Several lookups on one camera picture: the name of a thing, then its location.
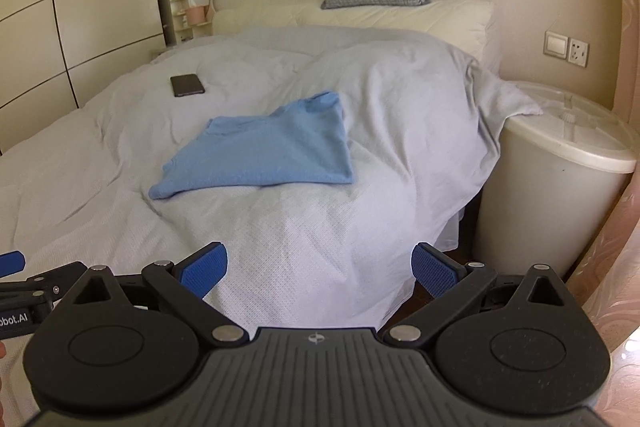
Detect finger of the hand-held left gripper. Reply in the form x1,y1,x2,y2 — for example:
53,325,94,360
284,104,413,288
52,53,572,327
0,251,27,279
0,262,89,304

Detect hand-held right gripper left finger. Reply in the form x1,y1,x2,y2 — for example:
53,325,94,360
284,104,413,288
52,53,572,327
75,242,249,348

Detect white round lidded bin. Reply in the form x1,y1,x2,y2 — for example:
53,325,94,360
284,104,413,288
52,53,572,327
472,79,640,279

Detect white light switch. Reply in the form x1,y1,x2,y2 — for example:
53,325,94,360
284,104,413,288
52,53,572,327
544,31,570,58

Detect black smartphone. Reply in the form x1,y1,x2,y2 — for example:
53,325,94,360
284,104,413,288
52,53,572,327
170,74,206,98

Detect white shelf rack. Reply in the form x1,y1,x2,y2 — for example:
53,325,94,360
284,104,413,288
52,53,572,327
167,0,217,44

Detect white wall socket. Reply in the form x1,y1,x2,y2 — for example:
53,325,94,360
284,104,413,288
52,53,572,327
569,38,590,68

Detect long cream pillow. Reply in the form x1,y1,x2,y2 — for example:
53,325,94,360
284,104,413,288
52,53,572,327
214,0,501,75

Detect cream wardrobe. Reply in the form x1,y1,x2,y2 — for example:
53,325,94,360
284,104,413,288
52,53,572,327
0,0,167,155

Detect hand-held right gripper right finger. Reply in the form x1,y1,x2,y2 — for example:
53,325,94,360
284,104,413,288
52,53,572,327
380,243,568,348

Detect white bed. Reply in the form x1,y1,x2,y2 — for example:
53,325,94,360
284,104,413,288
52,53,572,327
0,24,546,333

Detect light blue printed t-shirt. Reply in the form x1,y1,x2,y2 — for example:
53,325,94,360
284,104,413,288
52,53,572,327
148,91,357,200

